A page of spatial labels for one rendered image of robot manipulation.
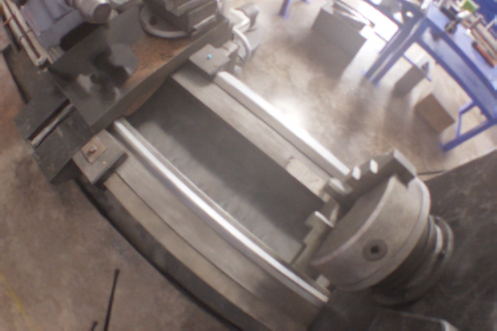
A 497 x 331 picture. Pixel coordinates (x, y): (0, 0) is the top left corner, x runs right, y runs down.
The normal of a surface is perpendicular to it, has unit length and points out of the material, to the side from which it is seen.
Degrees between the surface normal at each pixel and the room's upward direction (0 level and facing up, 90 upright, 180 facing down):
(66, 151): 0
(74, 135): 0
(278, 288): 0
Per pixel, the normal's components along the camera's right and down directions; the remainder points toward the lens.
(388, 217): -0.01, -0.18
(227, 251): 0.17, -0.38
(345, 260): -0.41, 0.34
